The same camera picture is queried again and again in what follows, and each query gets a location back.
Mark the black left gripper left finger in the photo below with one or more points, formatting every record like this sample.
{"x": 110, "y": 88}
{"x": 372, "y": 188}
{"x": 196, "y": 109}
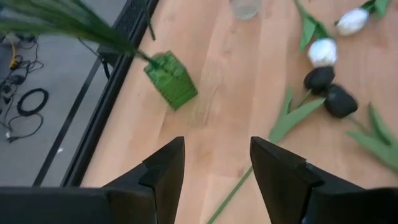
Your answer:
{"x": 93, "y": 205}

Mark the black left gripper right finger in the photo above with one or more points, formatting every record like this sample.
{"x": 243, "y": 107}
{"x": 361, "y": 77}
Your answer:
{"x": 311, "y": 202}

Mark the white artificial tulip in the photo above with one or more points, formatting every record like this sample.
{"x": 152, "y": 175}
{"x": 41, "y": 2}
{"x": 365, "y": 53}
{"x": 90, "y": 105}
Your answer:
{"x": 353, "y": 21}
{"x": 323, "y": 53}

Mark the blue artificial flower bunch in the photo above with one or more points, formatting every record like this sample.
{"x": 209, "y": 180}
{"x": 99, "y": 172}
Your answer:
{"x": 77, "y": 28}

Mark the green textured glass vase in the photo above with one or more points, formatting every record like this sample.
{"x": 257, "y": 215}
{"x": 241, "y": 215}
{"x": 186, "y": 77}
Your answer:
{"x": 172, "y": 81}

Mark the clear glass vase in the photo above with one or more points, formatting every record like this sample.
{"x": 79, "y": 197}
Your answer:
{"x": 245, "y": 9}

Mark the black perforated computer case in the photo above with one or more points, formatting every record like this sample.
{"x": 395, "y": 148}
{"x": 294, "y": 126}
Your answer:
{"x": 130, "y": 18}

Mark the black metal table frame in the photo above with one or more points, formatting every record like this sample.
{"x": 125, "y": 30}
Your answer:
{"x": 109, "y": 102}

